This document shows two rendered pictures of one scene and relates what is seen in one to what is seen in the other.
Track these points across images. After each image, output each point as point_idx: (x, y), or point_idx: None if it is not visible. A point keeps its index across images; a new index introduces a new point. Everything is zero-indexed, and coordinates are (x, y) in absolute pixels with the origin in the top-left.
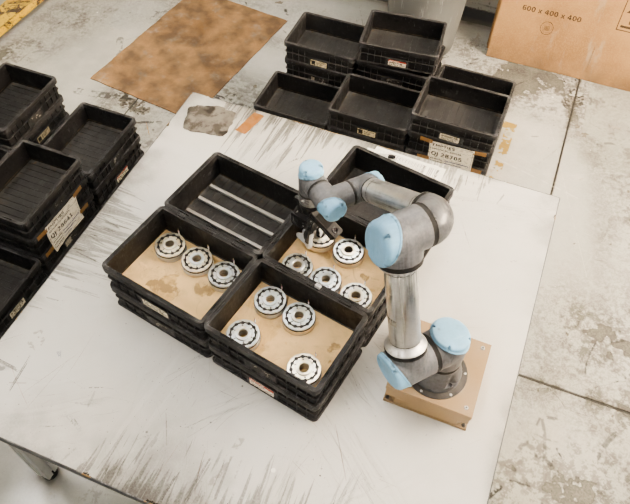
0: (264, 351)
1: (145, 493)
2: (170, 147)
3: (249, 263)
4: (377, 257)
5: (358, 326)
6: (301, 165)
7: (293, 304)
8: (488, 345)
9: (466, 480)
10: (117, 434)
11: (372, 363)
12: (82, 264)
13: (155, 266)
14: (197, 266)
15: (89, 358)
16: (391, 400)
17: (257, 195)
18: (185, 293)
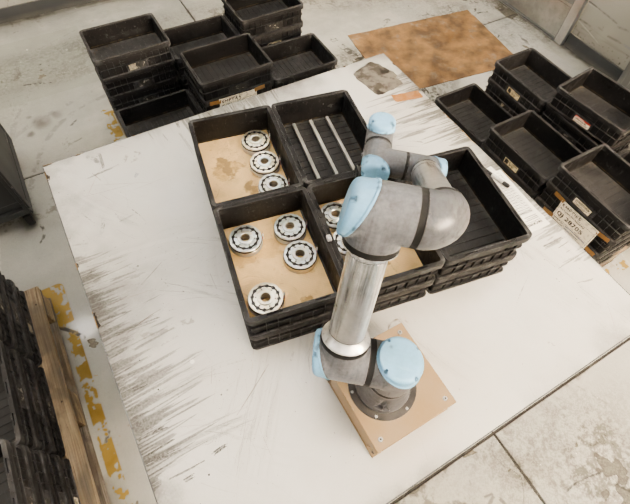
0: (252, 263)
1: (97, 307)
2: (332, 82)
3: (292, 185)
4: (339, 220)
5: (332, 294)
6: (374, 113)
7: (304, 242)
8: (453, 400)
9: (334, 502)
10: (119, 253)
11: None
12: None
13: (234, 150)
14: (259, 167)
15: (150, 190)
16: (329, 380)
17: (356, 144)
18: (236, 182)
